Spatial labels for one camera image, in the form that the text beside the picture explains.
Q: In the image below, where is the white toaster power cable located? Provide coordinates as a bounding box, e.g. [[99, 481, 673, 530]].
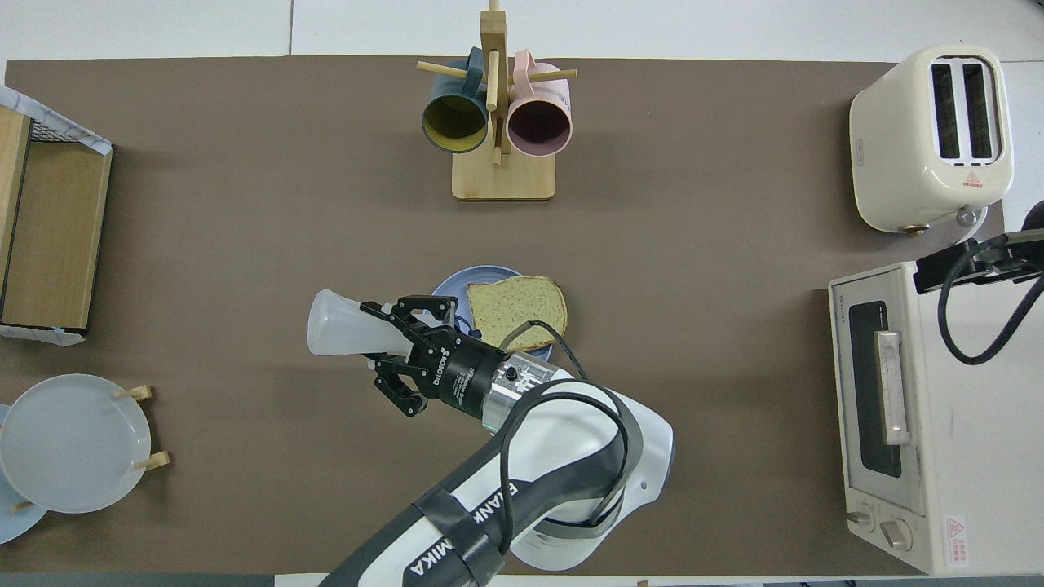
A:
[[956, 205, 989, 245]]

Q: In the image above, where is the squeeze bottle with blue cap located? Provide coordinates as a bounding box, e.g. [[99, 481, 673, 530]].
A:
[[307, 289, 417, 361]]

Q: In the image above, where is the brown table mat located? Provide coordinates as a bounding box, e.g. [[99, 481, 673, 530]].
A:
[[0, 55, 1006, 576]]

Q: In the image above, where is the cream toaster oven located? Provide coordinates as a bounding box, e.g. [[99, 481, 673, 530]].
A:
[[828, 259, 1044, 576]]

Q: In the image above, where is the bread slice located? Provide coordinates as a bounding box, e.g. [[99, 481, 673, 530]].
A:
[[467, 276, 568, 353]]

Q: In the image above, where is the dark teal mug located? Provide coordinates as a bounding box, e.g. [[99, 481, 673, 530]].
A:
[[421, 46, 490, 154]]

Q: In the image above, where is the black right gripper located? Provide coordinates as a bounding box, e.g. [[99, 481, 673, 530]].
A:
[[913, 228, 1044, 295]]

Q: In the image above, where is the white crumpled paper sheet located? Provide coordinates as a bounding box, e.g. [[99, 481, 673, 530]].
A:
[[0, 324, 86, 347]]

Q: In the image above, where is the wooden shelf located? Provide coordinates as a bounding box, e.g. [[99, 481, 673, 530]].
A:
[[0, 106, 113, 331]]

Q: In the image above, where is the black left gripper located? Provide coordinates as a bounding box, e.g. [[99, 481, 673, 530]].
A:
[[359, 295, 508, 421]]

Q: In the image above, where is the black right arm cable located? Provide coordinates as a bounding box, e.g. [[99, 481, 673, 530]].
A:
[[936, 236, 1044, 365]]

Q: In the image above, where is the wooden mug tree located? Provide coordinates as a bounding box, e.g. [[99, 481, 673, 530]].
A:
[[417, 0, 578, 201]]

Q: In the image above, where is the cream two-slot toaster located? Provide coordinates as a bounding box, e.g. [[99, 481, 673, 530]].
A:
[[849, 44, 1015, 235]]

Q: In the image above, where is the pink mug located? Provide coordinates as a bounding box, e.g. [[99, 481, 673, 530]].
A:
[[506, 49, 574, 158]]

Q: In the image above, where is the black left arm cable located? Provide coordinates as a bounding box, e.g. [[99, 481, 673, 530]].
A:
[[496, 320, 647, 563]]

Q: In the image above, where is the blue round plate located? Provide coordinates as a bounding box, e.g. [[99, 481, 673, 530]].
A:
[[430, 265, 555, 364]]

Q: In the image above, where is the black wire basket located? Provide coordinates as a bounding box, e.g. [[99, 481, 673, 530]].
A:
[[29, 114, 86, 146]]

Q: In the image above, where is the wooden plate rack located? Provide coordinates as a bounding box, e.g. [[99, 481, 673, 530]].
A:
[[10, 385, 170, 513]]

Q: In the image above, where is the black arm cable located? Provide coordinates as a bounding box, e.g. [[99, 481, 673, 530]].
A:
[[496, 320, 647, 563], [936, 236, 1044, 365]]

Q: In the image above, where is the white plate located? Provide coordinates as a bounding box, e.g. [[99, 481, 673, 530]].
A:
[[0, 373, 153, 514]]

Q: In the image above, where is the light blue plate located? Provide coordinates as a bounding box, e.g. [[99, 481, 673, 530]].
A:
[[0, 404, 50, 545]]

